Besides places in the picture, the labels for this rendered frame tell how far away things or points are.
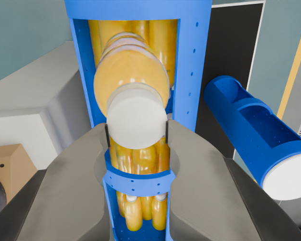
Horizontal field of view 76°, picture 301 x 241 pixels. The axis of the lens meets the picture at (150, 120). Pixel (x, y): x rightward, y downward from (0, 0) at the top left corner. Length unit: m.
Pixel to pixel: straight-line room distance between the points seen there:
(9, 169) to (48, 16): 1.28
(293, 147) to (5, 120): 0.96
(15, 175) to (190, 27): 0.50
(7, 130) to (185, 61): 0.45
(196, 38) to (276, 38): 1.54
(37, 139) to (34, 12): 1.25
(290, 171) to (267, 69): 1.14
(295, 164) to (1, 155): 0.96
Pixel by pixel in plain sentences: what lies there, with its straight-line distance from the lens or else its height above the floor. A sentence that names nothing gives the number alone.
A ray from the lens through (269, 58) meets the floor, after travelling 1.91.
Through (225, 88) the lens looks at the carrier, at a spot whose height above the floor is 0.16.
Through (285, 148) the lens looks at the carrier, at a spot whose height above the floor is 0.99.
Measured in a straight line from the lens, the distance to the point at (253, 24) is 1.60.
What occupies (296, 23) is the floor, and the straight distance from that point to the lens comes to 1.95.
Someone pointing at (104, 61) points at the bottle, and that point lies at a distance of 0.17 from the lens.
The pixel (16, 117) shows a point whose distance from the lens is 0.55.
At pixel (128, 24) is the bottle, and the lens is 0.44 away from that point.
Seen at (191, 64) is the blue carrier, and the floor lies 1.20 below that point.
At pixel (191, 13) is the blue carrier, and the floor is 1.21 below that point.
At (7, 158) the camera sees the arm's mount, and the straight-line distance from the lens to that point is 0.57.
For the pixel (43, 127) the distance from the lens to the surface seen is 0.54.
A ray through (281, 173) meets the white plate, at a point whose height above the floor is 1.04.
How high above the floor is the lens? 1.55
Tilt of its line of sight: 58 degrees down
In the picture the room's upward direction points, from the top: 175 degrees clockwise
